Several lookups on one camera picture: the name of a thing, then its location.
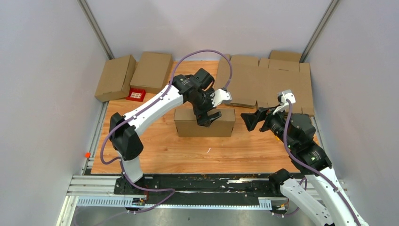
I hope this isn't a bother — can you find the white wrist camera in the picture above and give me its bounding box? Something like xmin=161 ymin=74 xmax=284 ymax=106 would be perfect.
xmin=211 ymin=89 xmax=232 ymax=107
xmin=273 ymin=89 xmax=296 ymax=115

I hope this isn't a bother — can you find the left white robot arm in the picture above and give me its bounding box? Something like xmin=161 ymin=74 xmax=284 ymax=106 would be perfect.
xmin=109 ymin=68 xmax=231 ymax=194

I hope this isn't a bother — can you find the folded cardboard box upright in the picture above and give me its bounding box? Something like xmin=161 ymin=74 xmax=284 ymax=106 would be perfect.
xmin=130 ymin=51 xmax=173 ymax=94

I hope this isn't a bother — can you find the cardboard box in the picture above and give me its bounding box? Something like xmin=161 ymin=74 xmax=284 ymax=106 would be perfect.
xmin=130 ymin=51 xmax=173 ymax=94
xmin=95 ymin=55 xmax=136 ymax=102
xmin=174 ymin=109 xmax=236 ymax=137

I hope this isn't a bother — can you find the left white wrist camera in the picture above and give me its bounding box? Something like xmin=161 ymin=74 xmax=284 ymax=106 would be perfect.
xmin=211 ymin=89 xmax=232 ymax=107

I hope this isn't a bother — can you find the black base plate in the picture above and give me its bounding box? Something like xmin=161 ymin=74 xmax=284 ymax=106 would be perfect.
xmin=113 ymin=173 xmax=333 ymax=207

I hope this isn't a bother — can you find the red plastic block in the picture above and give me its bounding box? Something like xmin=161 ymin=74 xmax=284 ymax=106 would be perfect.
xmin=126 ymin=88 xmax=146 ymax=102

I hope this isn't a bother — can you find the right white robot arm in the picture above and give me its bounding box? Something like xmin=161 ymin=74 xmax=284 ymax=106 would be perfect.
xmin=241 ymin=108 xmax=367 ymax=226

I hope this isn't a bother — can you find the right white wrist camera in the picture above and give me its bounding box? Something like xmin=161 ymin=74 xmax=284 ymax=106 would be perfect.
xmin=273 ymin=89 xmax=296 ymax=115

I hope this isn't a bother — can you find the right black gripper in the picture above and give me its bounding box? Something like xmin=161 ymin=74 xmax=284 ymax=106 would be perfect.
xmin=239 ymin=103 xmax=295 ymax=150

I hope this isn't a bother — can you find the stack of flat cardboard sheets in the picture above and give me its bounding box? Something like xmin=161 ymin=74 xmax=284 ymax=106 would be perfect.
xmin=214 ymin=50 xmax=315 ymax=116

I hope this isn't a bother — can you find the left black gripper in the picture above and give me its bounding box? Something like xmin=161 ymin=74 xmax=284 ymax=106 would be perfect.
xmin=189 ymin=89 xmax=222 ymax=129

